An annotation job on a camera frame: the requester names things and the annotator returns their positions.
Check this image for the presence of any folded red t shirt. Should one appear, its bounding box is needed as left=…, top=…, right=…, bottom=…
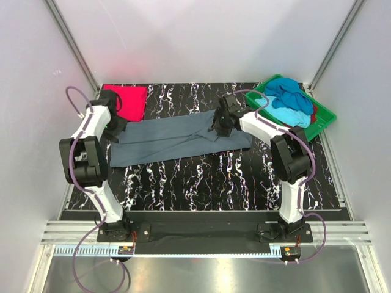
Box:
left=103, top=84, right=148, bottom=122

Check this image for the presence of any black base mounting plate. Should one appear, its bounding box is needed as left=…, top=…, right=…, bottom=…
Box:
left=97, top=211, right=313, bottom=244

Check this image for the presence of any purple cable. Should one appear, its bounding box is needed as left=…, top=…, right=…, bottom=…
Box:
left=233, top=89, right=329, bottom=263
left=65, top=86, right=132, bottom=291

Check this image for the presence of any light blue t shirt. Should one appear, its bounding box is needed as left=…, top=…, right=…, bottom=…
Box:
left=255, top=96, right=311, bottom=128

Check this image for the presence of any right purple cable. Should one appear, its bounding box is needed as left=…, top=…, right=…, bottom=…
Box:
left=233, top=89, right=329, bottom=263

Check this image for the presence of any left small circuit board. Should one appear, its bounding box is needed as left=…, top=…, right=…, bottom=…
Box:
left=118, top=245, right=134, bottom=255

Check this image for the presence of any grey blue t shirt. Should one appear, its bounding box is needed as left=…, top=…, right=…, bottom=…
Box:
left=110, top=110, right=252, bottom=168

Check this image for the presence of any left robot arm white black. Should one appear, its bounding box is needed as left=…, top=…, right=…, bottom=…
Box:
left=59, top=90, right=132, bottom=242

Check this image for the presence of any dark red t shirt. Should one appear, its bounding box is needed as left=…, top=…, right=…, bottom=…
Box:
left=310, top=104, right=318, bottom=125

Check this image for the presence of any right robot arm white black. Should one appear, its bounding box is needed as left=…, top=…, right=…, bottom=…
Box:
left=211, top=93, right=315, bottom=242

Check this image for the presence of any right small circuit board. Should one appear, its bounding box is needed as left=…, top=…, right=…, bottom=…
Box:
left=283, top=246, right=301, bottom=258

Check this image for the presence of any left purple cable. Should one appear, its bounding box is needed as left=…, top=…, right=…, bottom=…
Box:
left=65, top=86, right=132, bottom=291

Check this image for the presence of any dark blue t shirt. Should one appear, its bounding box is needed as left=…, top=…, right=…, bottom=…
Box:
left=264, top=78, right=314, bottom=115

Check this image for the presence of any small circuit board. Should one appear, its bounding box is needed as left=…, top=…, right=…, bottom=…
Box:
left=283, top=246, right=301, bottom=258
left=118, top=245, right=134, bottom=255

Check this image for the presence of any aluminium frame rail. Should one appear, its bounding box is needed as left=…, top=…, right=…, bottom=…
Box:
left=41, top=221, right=371, bottom=258

